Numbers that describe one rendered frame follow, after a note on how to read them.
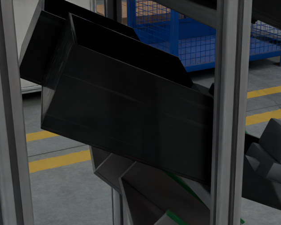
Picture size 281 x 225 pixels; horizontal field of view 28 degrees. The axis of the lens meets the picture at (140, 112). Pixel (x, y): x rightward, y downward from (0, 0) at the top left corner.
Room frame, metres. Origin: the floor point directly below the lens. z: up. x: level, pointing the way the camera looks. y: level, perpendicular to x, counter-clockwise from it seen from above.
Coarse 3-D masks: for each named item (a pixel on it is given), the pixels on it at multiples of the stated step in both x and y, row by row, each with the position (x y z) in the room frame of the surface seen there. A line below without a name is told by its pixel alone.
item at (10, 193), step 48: (0, 0) 0.35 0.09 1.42; (240, 0) 0.41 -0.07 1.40; (0, 48) 0.35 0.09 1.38; (240, 48) 0.40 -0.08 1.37; (0, 96) 0.35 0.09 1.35; (240, 96) 0.40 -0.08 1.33; (0, 144) 0.35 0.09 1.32; (240, 144) 0.40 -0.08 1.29; (0, 192) 0.66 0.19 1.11; (240, 192) 0.41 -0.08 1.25
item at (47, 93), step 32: (64, 32) 0.51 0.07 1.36; (96, 32) 0.54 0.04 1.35; (64, 64) 0.42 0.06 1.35; (96, 64) 0.42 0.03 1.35; (128, 64) 0.42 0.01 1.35; (160, 64) 0.55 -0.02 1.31; (64, 96) 0.41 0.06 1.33; (96, 96) 0.42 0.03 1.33; (128, 96) 0.42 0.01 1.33; (160, 96) 0.42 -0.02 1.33; (192, 96) 0.43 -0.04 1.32; (64, 128) 0.41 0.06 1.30; (96, 128) 0.42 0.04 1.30; (128, 128) 0.42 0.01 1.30; (160, 128) 0.42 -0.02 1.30; (192, 128) 0.43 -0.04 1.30; (160, 160) 0.42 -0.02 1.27; (192, 160) 0.43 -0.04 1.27; (256, 192) 0.44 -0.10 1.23
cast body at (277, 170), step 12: (276, 120) 0.50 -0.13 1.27; (264, 132) 0.50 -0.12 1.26; (276, 132) 0.49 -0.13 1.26; (252, 144) 0.50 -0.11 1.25; (264, 144) 0.49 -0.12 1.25; (276, 144) 0.48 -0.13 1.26; (252, 156) 0.49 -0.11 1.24; (264, 156) 0.48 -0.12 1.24; (276, 156) 0.47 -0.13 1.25; (264, 168) 0.47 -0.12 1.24; (276, 168) 0.46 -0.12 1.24; (276, 180) 0.47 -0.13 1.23
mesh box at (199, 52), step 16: (128, 0) 5.17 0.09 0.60; (144, 0) 4.93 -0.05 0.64; (128, 16) 5.18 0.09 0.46; (144, 16) 4.93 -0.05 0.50; (160, 16) 4.68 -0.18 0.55; (176, 16) 4.49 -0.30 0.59; (144, 32) 4.93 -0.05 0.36; (160, 32) 4.68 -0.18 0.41; (176, 32) 4.49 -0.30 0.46; (192, 32) 4.57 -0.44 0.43; (208, 32) 4.65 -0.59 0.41; (256, 32) 4.89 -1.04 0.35; (272, 32) 4.97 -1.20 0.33; (160, 48) 4.68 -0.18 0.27; (176, 48) 4.49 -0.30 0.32; (192, 48) 4.57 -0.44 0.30; (208, 48) 4.65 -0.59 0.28; (256, 48) 4.89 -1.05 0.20; (272, 48) 4.98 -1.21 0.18; (192, 64) 4.58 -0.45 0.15; (208, 64) 4.64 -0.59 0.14
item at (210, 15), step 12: (156, 0) 0.55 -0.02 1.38; (168, 0) 0.52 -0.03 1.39; (180, 0) 0.49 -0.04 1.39; (192, 0) 0.47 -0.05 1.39; (180, 12) 0.49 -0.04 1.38; (192, 12) 0.47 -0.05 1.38; (204, 12) 0.45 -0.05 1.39; (216, 12) 0.43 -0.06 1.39; (204, 24) 0.45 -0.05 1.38; (192, 180) 0.46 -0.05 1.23; (204, 192) 0.44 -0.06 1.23
